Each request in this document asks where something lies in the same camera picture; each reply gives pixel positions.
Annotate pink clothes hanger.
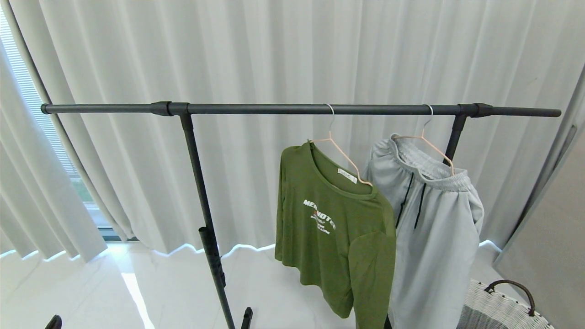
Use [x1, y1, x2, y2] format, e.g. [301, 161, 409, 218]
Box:
[393, 105, 457, 177]
[308, 104, 373, 187]

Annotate green long-sleeved shirt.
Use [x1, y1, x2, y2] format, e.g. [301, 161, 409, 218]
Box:
[274, 140, 398, 329]

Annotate pale grey shorts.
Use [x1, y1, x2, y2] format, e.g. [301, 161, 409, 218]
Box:
[363, 133, 485, 329]

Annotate black clothes rack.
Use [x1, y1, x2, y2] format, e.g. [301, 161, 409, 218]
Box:
[40, 101, 562, 329]

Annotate white laundry basket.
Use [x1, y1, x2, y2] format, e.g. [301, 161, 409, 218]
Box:
[456, 279, 556, 329]

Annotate white curtain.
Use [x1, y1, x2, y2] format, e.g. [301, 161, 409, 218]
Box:
[9, 0, 585, 257]
[0, 40, 108, 262]

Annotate window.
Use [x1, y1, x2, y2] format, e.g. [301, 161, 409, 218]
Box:
[0, 7, 138, 242]

